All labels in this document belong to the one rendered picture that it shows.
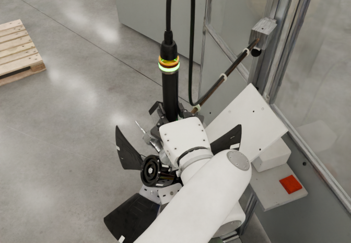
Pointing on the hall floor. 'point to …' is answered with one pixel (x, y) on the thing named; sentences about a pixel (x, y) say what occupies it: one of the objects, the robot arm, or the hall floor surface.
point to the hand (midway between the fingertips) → (170, 110)
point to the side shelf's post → (247, 213)
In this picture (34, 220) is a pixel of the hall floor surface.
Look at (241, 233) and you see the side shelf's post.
